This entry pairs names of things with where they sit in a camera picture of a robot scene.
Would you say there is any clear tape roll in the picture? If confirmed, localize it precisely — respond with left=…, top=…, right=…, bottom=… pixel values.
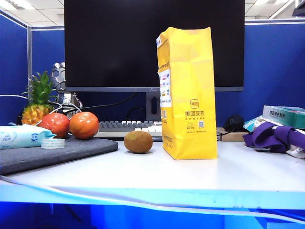
left=41, top=137, right=66, bottom=149

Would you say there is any small pineapple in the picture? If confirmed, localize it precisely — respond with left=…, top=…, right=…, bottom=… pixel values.
left=21, top=71, right=59, bottom=126

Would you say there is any white plush item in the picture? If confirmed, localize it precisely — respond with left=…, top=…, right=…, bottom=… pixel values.
left=285, top=146, right=305, bottom=159

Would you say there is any gray partition post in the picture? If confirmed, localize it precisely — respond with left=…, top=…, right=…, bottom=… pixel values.
left=27, top=25, right=33, bottom=101

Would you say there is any brown kiwifruit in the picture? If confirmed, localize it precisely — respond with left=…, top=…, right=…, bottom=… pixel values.
left=123, top=130, right=153, bottom=154

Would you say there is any yellow paper bag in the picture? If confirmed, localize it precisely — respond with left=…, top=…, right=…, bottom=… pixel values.
left=156, top=26, right=218, bottom=160

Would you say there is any gray white keyboard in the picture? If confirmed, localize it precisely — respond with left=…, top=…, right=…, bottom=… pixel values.
left=94, top=120, right=164, bottom=139

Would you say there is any black computer monitor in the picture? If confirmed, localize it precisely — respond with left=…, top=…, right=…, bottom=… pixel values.
left=64, top=0, right=245, bottom=93

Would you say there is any black computer mouse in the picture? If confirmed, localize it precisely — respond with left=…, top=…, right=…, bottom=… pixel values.
left=223, top=114, right=245, bottom=132

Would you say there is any black monitor cable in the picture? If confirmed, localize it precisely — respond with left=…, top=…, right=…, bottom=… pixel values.
left=64, top=92, right=138, bottom=115

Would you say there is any red orange tomato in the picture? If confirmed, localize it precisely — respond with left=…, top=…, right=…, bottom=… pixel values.
left=69, top=111, right=100, bottom=140
left=39, top=113, right=71, bottom=139

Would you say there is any purple cloth bag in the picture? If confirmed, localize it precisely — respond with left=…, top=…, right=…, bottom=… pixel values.
left=242, top=122, right=305, bottom=154

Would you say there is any teal medicine box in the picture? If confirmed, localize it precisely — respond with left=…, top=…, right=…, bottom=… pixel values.
left=262, top=105, right=305, bottom=129

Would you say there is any blue white wet wipes pack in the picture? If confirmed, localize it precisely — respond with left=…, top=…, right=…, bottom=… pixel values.
left=0, top=124, right=57, bottom=150

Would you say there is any white charger cable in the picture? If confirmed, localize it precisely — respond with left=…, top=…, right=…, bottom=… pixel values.
left=0, top=94, right=32, bottom=100

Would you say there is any light blue white pack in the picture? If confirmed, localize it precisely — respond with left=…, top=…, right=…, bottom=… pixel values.
left=243, top=115, right=271, bottom=132

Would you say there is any gray monitor stand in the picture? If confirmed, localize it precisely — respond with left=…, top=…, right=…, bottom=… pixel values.
left=145, top=92, right=163, bottom=121

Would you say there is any brown cardboard box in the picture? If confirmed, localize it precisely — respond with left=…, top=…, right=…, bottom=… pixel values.
left=216, top=127, right=250, bottom=142

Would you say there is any white flat looped cable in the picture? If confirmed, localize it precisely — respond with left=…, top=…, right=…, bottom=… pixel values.
left=35, top=102, right=83, bottom=126

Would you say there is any silver faceted figurine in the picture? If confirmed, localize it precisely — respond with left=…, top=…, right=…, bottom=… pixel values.
left=50, top=62, right=83, bottom=108

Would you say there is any gray felt laptop sleeve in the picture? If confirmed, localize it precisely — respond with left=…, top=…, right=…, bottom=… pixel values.
left=0, top=135, right=119, bottom=176

